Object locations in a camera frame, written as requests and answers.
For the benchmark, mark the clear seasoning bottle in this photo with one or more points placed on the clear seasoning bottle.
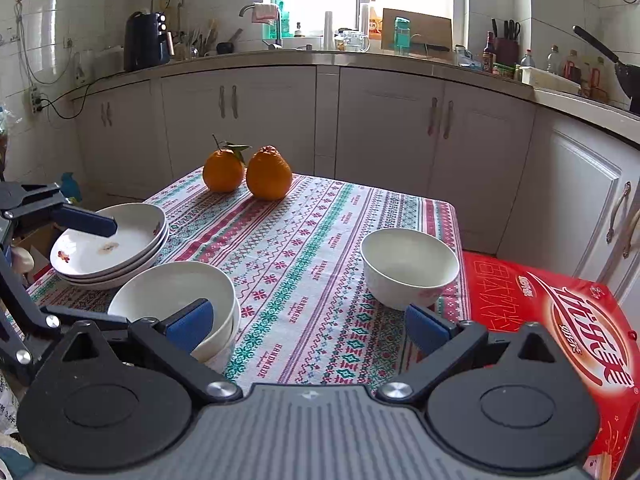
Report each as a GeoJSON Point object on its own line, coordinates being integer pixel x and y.
{"type": "Point", "coordinates": [552, 60]}

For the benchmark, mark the red-label oil bottle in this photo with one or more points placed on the red-label oil bottle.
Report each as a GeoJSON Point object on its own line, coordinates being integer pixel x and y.
{"type": "Point", "coordinates": [571, 70]}

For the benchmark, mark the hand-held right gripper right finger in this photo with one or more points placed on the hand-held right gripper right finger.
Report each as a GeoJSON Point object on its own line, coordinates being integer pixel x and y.
{"type": "Point", "coordinates": [425, 332]}

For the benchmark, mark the orange with green leaves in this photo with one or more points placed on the orange with green leaves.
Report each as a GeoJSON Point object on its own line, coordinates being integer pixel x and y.
{"type": "Point", "coordinates": [222, 172]}

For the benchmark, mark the orange-label jug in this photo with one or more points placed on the orange-label jug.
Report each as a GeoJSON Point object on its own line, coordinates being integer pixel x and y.
{"type": "Point", "coordinates": [374, 20]}

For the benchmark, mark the dark red knife block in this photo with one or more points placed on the dark red knife block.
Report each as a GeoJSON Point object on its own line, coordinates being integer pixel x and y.
{"type": "Point", "coordinates": [506, 50]}

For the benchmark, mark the metal sink faucet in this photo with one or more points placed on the metal sink faucet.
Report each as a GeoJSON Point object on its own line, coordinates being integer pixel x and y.
{"type": "Point", "coordinates": [276, 35]}

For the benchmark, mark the glass mug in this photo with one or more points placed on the glass mug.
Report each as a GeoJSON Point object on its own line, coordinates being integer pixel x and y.
{"type": "Point", "coordinates": [356, 41]}

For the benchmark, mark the dark sauce bottle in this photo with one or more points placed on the dark sauce bottle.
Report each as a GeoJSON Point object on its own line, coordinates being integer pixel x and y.
{"type": "Point", "coordinates": [489, 55]}

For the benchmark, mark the teal water bottle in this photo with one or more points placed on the teal water bottle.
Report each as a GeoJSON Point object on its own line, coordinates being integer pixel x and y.
{"type": "Point", "coordinates": [402, 37]}

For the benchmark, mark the red cardboard box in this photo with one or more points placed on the red cardboard box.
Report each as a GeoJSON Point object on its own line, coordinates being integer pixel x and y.
{"type": "Point", "coordinates": [550, 320]}

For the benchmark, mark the yellow oil bottle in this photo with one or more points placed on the yellow oil bottle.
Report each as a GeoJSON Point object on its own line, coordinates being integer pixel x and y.
{"type": "Point", "coordinates": [597, 80]}

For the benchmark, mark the brown board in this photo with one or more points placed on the brown board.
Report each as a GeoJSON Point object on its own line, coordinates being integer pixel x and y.
{"type": "Point", "coordinates": [417, 30]}

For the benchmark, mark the teal object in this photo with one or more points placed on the teal object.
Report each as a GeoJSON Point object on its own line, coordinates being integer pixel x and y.
{"type": "Point", "coordinates": [71, 187]}

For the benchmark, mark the black air fryer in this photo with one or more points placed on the black air fryer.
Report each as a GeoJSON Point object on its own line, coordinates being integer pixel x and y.
{"type": "Point", "coordinates": [145, 42]}

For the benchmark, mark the brown cardboard box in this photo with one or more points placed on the brown cardboard box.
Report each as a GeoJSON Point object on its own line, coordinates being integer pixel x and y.
{"type": "Point", "coordinates": [37, 247]}

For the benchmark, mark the white rectangular container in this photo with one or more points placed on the white rectangular container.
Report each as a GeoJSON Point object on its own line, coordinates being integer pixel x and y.
{"type": "Point", "coordinates": [550, 81]}

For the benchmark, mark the white fruit-print plate brown stain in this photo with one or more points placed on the white fruit-print plate brown stain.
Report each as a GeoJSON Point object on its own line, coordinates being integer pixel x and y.
{"type": "Point", "coordinates": [100, 255]}

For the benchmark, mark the white electric kettle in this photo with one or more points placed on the white electric kettle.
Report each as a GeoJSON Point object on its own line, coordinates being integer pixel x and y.
{"type": "Point", "coordinates": [100, 62]}

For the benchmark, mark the black wok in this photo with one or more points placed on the black wok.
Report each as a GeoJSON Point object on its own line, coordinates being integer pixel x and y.
{"type": "Point", "coordinates": [625, 77]}

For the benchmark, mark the utensil holder with utensils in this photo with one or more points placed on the utensil holder with utensils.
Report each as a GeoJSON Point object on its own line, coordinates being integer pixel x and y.
{"type": "Point", "coordinates": [192, 45]}

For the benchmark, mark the white power strip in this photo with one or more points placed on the white power strip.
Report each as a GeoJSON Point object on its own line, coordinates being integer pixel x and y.
{"type": "Point", "coordinates": [35, 99]}

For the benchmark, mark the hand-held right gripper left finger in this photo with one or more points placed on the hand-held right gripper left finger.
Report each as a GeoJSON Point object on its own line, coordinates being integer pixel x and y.
{"type": "Point", "coordinates": [192, 327]}

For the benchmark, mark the white kitchen cabinets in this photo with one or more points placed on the white kitchen cabinets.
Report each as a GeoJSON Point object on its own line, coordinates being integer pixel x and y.
{"type": "Point", "coordinates": [390, 125]}

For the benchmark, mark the bumpy-topped orange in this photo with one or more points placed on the bumpy-topped orange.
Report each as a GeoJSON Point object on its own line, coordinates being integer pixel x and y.
{"type": "Point", "coordinates": [269, 175]}

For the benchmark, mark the tall white cylinder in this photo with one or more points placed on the tall white cylinder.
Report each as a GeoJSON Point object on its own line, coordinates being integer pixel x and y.
{"type": "Point", "coordinates": [328, 30]}

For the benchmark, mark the small black pan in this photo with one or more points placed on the small black pan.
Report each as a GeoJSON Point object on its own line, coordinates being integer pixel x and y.
{"type": "Point", "coordinates": [225, 47]}

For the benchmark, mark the clear plastic bottle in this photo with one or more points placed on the clear plastic bottle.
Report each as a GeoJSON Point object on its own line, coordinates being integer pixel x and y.
{"type": "Point", "coordinates": [527, 59]}

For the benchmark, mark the light kitchen countertop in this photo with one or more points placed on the light kitchen countertop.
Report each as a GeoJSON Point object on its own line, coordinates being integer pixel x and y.
{"type": "Point", "coordinates": [350, 58]}

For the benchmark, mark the small blue white packet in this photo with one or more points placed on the small blue white packet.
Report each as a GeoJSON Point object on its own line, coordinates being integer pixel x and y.
{"type": "Point", "coordinates": [467, 57]}

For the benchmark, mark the green dish soap bottle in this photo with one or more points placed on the green dish soap bottle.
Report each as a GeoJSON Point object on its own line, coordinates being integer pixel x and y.
{"type": "Point", "coordinates": [284, 22]}

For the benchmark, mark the pink cloth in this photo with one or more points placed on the pink cloth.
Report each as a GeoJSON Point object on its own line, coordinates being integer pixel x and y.
{"type": "Point", "coordinates": [264, 12]}

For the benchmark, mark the patterned red green tablecloth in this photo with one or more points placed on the patterned red green tablecloth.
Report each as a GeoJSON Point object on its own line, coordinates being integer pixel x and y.
{"type": "Point", "coordinates": [310, 285]}

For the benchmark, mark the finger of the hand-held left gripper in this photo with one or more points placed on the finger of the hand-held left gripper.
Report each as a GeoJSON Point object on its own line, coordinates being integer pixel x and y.
{"type": "Point", "coordinates": [100, 319]}
{"type": "Point", "coordinates": [85, 222]}

